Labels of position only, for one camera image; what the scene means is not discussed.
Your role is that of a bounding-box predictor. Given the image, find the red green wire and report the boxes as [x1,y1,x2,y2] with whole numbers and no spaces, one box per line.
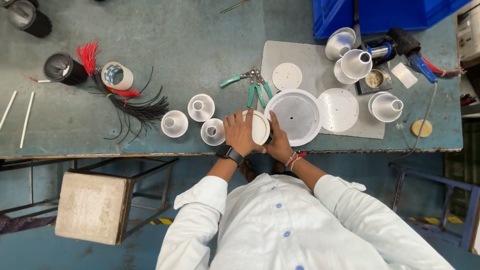
[220,0,251,14]

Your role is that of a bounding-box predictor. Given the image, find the person's right hand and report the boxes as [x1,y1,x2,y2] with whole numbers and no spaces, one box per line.
[264,110,296,163]

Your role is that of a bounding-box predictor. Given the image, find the tape roll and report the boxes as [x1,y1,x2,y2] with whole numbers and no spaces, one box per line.
[101,62,134,91]

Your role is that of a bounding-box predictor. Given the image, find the white rectangular plastic piece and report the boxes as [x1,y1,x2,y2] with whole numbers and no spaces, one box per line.
[391,62,418,89]

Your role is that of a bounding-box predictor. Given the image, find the blue-handled soldering iron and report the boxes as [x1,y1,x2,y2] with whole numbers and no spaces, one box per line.
[386,27,439,84]

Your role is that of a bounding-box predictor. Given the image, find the white downlight housing metal plate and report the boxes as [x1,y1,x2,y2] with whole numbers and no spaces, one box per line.
[264,88,323,147]

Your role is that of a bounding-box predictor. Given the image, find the bundle of black red wires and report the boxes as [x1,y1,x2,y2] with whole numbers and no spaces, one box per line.
[76,41,170,145]

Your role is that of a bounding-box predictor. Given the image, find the small round LED board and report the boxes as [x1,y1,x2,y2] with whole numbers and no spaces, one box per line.
[272,62,303,92]

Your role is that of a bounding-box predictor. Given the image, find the black lamp heat sink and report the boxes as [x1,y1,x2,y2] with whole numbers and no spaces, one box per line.
[7,0,53,38]
[43,52,89,86]

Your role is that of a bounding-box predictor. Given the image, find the person's brown sandal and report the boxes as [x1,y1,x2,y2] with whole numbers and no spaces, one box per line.
[238,159,259,184]

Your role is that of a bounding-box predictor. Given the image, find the white round lamp cover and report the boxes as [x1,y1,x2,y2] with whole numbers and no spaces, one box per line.
[242,109,272,146]

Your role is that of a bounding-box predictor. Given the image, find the person's left hand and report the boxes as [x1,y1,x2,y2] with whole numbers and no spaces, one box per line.
[223,108,267,155]

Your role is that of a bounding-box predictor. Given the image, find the grey power cable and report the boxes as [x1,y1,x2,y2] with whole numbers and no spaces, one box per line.
[388,82,439,164]

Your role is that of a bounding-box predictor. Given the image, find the person's white shirt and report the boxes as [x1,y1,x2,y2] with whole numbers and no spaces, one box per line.
[155,172,456,270]

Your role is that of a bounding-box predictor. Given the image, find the chrome and blue tool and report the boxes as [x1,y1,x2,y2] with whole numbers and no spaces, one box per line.
[362,35,397,63]

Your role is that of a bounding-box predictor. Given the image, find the large round LED board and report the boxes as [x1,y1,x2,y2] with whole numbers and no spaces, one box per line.
[317,88,360,133]

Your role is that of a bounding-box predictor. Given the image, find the red wire bundle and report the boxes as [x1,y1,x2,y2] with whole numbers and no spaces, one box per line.
[420,52,464,79]

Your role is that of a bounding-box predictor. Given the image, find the round wooden disc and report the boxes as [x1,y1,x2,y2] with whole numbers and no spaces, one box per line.
[411,119,433,138]

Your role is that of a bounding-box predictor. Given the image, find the red white wire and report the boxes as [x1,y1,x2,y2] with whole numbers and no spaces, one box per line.
[20,72,52,83]

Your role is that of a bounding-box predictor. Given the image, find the silver cone reflector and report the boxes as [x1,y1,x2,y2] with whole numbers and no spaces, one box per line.
[368,91,404,123]
[333,58,361,85]
[340,49,373,80]
[325,27,357,61]

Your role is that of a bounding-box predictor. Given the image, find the stool with worn square seat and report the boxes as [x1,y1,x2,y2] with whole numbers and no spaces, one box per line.
[55,169,136,246]

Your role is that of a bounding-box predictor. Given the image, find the green-handled pliers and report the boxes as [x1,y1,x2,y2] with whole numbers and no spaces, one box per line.
[253,67,274,109]
[220,67,260,108]

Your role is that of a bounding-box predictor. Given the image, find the blue metal frame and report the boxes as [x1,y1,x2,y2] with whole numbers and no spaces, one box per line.
[390,165,480,252]

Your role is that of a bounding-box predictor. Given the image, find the red thread wristband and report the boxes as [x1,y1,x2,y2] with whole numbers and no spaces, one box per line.
[289,151,308,172]

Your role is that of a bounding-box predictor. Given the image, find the grey work mat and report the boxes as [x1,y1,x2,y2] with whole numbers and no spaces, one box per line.
[257,40,387,140]

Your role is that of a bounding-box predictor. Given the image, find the black smartwatch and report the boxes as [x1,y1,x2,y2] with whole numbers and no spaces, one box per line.
[215,144,245,166]

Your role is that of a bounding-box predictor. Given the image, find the white thin tube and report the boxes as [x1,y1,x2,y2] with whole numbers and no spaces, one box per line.
[19,92,35,139]
[0,91,18,131]

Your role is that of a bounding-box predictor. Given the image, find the beige electrical box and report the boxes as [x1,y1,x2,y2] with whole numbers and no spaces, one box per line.
[455,0,480,70]

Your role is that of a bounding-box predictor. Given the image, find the white cone reflector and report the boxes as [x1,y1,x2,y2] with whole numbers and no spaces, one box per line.
[161,110,189,138]
[187,94,216,122]
[200,118,226,146]

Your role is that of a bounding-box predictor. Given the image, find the blue plastic crate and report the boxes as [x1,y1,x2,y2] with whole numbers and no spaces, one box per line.
[312,0,474,41]

